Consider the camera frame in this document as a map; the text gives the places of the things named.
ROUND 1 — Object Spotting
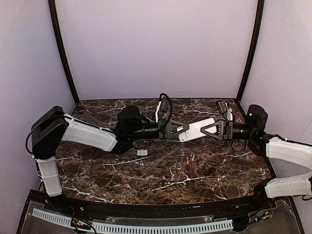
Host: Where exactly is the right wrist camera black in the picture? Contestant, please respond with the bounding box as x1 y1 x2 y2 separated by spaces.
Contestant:
216 100 228 115

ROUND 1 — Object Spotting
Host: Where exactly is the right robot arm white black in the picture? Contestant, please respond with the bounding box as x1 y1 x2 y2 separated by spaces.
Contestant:
200 104 312 200

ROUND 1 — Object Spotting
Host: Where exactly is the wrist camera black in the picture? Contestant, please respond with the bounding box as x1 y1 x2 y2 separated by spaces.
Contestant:
216 100 228 115
159 93 171 113

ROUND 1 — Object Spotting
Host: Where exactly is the white cable duct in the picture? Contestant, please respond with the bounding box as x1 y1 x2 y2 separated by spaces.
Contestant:
32 208 71 228
93 220 234 234

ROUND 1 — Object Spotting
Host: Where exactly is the left white cable duct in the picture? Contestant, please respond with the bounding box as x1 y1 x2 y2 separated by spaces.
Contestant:
32 208 71 228

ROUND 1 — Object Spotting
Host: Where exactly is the black frame post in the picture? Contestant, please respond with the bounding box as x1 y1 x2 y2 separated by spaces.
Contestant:
236 0 265 103
48 0 80 106

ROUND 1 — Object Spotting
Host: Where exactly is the left black frame post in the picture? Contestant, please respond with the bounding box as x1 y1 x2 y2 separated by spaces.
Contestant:
48 0 80 106

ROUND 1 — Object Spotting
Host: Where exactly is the right black frame post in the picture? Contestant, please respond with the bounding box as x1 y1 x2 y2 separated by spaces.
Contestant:
236 0 265 103

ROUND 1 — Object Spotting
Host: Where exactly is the white remote control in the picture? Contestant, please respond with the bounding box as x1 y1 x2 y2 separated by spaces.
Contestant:
178 118 215 142

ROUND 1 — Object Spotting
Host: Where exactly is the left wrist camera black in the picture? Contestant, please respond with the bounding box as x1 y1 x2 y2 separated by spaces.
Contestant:
159 93 171 113

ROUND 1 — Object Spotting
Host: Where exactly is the black curved front rail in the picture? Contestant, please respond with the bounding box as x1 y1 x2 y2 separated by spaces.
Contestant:
37 193 276 220

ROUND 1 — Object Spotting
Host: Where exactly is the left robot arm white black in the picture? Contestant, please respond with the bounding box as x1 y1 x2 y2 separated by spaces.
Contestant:
26 105 189 197

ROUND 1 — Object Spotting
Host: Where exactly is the white battery cover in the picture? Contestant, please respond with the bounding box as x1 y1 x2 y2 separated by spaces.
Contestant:
137 150 148 156

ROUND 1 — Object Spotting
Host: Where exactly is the right white cable duct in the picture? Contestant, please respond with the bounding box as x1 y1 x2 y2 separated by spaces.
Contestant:
93 220 234 234

